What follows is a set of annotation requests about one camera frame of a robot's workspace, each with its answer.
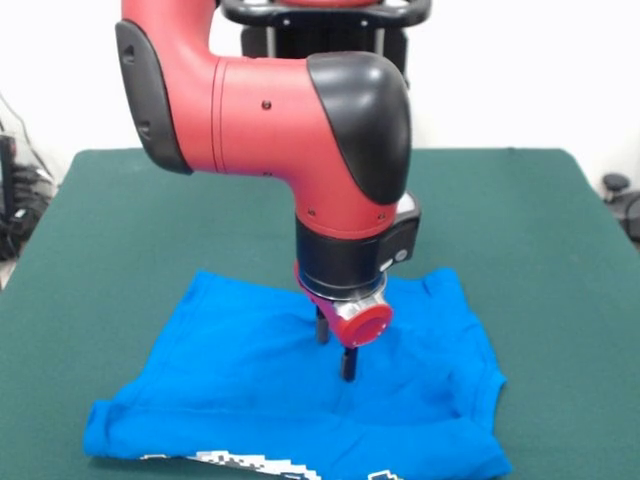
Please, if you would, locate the blue printed t-shirt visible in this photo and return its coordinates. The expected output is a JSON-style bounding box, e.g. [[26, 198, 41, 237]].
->
[[82, 267, 514, 480]]

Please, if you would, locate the gray office chair base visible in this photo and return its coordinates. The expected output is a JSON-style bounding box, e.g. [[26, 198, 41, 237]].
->
[[601, 172, 640, 239]]

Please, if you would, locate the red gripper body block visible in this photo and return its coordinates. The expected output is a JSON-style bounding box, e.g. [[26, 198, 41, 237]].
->
[[292, 260, 395, 350]]

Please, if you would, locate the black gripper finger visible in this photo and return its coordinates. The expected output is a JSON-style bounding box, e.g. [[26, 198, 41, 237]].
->
[[339, 344, 360, 384], [315, 305, 332, 346]]

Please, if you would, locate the dark green table cloth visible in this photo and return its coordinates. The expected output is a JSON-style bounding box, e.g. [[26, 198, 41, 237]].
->
[[0, 146, 640, 480]]

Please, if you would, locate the black cable pile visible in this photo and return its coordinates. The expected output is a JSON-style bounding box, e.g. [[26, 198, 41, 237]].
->
[[0, 162, 56, 262]]

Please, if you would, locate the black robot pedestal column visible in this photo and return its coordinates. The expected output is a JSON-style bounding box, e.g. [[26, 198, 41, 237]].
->
[[219, 0, 431, 91]]

